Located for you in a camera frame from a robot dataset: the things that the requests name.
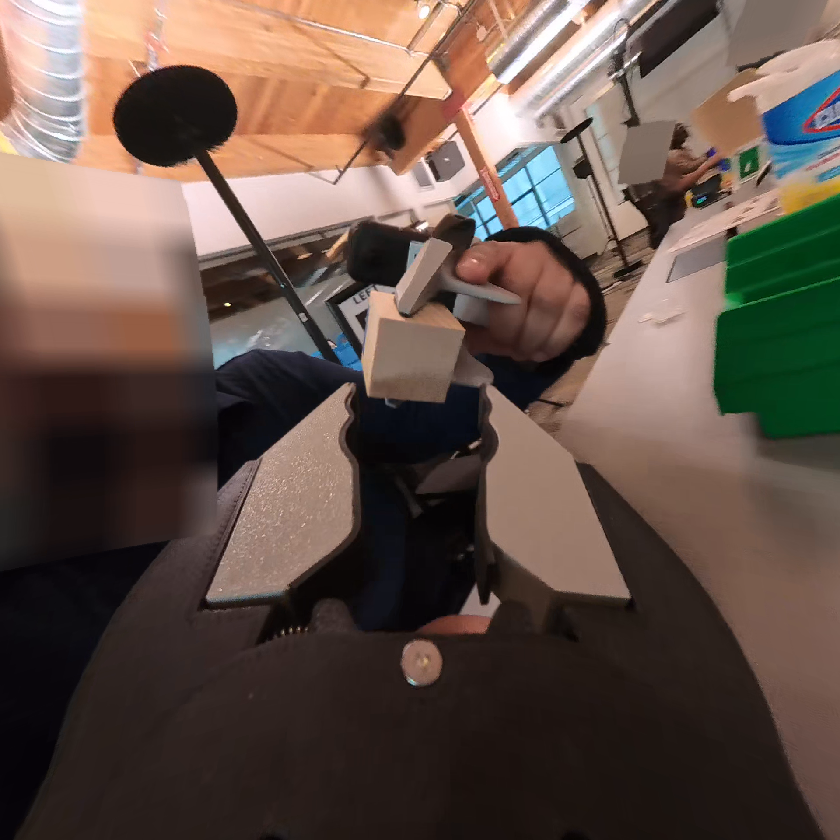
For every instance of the black hanging screen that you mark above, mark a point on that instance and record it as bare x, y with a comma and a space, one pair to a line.
676, 33

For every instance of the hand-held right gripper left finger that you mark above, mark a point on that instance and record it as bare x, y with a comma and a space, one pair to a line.
289, 518

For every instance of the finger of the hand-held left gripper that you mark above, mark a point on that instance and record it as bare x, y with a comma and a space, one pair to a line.
474, 374
423, 279

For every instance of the cardboard box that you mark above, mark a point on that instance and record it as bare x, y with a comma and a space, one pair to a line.
725, 118

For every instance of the person's left hand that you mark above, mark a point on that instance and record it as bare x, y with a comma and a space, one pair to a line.
538, 295

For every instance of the black wall speaker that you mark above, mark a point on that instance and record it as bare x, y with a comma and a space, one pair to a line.
446, 161

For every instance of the silver air duct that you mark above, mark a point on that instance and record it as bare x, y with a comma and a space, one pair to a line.
531, 39
46, 79
577, 59

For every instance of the blue-striped wooden cube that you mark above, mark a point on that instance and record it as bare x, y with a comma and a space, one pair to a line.
407, 354

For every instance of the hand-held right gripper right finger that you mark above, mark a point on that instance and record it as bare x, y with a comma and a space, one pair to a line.
544, 525

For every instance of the person's left forearm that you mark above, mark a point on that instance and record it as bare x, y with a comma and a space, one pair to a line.
531, 384

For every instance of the green plastic bin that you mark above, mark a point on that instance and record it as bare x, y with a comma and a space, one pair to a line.
781, 328

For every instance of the disinfecting wipes canister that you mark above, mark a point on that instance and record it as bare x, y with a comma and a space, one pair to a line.
804, 118

